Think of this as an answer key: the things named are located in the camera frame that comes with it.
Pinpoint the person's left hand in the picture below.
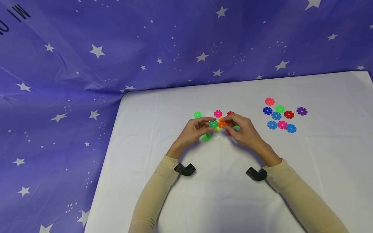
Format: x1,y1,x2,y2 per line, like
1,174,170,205
174,117,217,153

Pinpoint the person's right hand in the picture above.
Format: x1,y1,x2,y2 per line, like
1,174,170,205
223,114,275,162

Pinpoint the person's left forearm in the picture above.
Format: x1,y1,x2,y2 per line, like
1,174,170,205
128,144,187,233

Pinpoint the person's right forearm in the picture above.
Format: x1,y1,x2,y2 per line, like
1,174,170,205
256,148,350,233

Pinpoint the group of coloured plastic discs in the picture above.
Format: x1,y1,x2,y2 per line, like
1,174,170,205
262,97,309,134
193,110,241,145

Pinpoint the black wrist band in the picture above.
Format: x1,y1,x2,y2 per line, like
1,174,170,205
174,163,197,177
245,167,268,182

